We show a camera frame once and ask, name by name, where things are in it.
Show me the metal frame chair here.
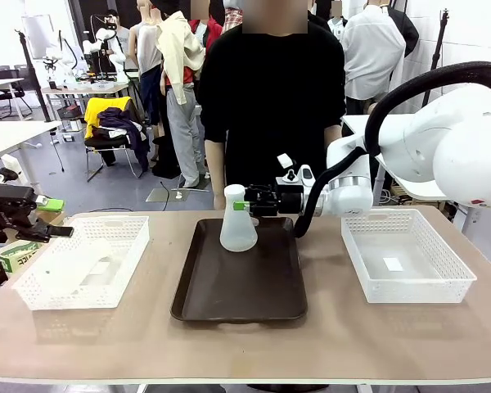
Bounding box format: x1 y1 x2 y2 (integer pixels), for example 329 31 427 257
83 122 148 182

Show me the person in red jacket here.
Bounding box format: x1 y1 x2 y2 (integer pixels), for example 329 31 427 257
187 16 224 56

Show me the black hanging jacket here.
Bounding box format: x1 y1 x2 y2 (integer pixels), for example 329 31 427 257
386 7 421 59

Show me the clear plastic beaker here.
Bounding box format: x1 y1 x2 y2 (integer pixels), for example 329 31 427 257
78 242 123 288

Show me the black tripod stand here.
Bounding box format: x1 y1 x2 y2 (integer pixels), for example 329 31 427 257
421 7 452 108
14 28 53 124

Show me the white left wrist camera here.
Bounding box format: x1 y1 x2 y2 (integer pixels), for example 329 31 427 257
0 154 28 185

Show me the green printed cardboard box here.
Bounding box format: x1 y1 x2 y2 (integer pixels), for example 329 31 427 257
0 240 44 274

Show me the cluttered background workbench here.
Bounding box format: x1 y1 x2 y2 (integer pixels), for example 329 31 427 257
40 69 140 108

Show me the mannequin with white shirt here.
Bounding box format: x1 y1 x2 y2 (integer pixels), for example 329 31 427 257
338 0 407 116

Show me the translucent white conical flask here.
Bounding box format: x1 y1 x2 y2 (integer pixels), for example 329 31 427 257
218 183 259 254

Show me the dark purple clothing pile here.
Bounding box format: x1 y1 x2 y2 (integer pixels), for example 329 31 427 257
92 106 151 172

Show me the red and black box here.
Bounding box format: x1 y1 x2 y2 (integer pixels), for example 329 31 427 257
56 103 86 133

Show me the person's left forearm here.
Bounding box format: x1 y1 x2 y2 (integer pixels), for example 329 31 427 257
323 124 343 145

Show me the black right arm cable sleeve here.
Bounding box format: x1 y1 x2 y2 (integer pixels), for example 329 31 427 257
293 61 491 239

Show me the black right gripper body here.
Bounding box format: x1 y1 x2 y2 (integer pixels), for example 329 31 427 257
264 183 305 218

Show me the black office chair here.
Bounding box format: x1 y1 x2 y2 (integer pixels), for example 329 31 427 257
0 66 34 120

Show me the person's black sweater torso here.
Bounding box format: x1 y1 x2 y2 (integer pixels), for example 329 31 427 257
197 20 347 210

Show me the mannequin with cream jacket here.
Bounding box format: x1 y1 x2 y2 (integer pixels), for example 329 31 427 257
155 0 209 190

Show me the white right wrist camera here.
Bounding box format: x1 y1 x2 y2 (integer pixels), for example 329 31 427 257
276 152 316 186

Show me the yellow cloth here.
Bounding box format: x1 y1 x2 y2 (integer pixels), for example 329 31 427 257
83 96 133 140

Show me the dark brown plastic tray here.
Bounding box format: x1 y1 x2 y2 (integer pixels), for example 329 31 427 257
170 215 309 327

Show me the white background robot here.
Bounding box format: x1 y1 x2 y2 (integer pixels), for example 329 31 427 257
81 13 128 85

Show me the white side desk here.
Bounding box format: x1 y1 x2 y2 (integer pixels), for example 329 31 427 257
0 120 63 196

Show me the person's right forearm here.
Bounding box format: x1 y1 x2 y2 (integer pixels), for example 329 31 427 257
205 138 227 200

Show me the white reflector panel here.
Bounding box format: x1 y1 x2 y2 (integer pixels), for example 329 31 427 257
21 14 57 61

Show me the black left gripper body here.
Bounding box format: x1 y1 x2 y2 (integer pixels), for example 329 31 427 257
0 182 38 244

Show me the white perforated plastic basket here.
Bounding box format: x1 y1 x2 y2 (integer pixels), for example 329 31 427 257
340 208 478 305
12 215 151 311

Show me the mannequin with white tank top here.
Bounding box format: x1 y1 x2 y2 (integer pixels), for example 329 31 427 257
128 0 165 129

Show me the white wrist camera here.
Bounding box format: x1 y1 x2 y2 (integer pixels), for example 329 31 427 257
0 154 28 185
276 152 316 186

